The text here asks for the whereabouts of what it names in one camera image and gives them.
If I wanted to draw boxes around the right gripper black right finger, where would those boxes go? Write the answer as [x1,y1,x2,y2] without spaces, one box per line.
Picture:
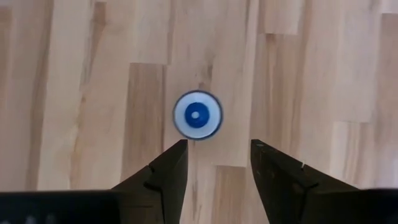
[250,138,398,224]

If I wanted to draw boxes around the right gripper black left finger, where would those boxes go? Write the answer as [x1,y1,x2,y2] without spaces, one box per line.
[0,138,189,224]

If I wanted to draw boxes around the large blue food coloring bottle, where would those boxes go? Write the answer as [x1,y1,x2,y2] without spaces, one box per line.
[172,90,224,141]

